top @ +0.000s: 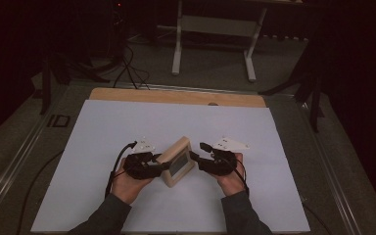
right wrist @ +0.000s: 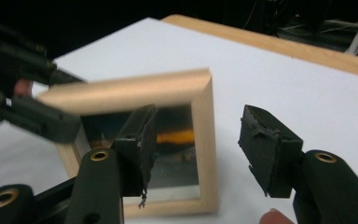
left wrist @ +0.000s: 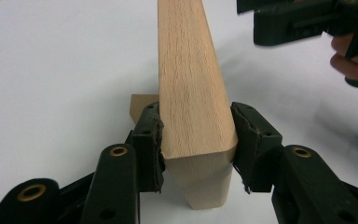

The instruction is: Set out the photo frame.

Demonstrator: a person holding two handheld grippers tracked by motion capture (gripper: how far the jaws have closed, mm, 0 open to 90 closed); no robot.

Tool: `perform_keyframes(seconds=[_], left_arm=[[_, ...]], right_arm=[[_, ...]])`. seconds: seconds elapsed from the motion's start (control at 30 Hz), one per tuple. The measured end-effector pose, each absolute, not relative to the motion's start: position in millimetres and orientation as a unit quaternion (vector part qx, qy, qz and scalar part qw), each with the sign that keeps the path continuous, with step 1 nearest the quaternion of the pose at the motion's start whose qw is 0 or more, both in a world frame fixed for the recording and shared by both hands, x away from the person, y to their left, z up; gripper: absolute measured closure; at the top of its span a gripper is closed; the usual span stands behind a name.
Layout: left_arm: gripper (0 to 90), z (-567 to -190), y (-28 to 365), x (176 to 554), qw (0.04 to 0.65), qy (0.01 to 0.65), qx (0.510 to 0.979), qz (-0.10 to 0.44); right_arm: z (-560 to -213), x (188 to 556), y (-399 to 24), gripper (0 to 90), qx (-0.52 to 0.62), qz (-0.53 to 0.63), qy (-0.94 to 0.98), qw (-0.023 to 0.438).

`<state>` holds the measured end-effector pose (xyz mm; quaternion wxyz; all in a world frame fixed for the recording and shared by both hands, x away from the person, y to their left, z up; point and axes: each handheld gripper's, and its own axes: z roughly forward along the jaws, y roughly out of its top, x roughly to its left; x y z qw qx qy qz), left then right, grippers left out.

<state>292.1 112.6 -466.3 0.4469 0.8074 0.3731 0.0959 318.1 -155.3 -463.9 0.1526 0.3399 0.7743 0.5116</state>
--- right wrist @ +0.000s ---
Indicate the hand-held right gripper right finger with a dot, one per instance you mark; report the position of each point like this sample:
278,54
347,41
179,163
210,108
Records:
267,149

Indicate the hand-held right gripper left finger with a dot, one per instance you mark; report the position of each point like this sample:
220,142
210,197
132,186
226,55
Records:
136,149

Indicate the wooden picture frame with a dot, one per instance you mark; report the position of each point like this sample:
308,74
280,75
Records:
202,124

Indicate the white table board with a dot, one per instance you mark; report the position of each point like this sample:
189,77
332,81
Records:
276,77

